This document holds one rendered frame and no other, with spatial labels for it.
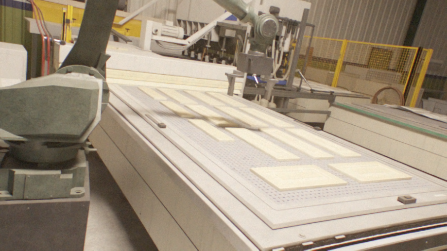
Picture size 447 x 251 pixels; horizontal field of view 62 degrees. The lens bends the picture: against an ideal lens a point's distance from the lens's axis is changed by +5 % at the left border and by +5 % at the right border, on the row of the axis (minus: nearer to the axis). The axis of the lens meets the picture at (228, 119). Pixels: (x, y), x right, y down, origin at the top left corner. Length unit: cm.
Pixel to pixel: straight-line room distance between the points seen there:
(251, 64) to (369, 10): 1079
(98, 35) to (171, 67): 192
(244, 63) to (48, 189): 144
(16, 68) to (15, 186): 220
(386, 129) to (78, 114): 470
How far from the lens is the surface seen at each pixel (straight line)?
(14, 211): 234
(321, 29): 1169
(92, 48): 248
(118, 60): 410
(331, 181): 211
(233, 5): 249
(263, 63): 261
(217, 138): 244
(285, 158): 231
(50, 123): 216
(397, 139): 584
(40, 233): 241
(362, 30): 1307
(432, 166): 562
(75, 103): 213
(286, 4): 637
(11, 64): 434
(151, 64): 421
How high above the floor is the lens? 156
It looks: 13 degrees down
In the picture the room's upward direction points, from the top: 10 degrees clockwise
